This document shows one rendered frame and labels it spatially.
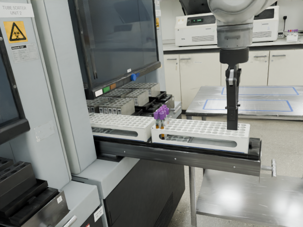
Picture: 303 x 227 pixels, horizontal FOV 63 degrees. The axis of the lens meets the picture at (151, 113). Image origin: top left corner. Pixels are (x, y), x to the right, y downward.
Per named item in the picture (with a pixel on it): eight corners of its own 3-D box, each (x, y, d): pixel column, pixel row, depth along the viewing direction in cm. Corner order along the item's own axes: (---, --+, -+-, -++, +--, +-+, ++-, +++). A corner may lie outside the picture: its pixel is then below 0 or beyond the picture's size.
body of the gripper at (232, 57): (222, 46, 71) (222, 78, 74) (217, 50, 63) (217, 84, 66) (250, 45, 68) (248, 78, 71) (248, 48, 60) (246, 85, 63)
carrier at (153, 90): (157, 93, 138) (156, 82, 136) (160, 93, 137) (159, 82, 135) (148, 99, 128) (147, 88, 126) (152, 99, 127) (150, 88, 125)
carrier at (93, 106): (106, 109, 117) (104, 97, 115) (110, 110, 116) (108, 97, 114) (92, 118, 107) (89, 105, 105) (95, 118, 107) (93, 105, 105)
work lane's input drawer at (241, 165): (70, 153, 96) (65, 132, 93) (91, 138, 108) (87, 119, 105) (277, 186, 67) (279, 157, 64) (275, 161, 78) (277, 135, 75)
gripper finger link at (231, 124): (238, 107, 70) (237, 108, 70) (237, 129, 73) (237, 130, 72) (227, 106, 72) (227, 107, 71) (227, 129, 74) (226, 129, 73)
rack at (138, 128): (76, 136, 94) (73, 121, 92) (92, 126, 103) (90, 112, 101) (146, 145, 82) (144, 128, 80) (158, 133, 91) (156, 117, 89)
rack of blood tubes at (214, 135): (151, 146, 81) (149, 129, 79) (162, 133, 90) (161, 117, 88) (247, 157, 69) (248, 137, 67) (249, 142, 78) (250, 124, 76)
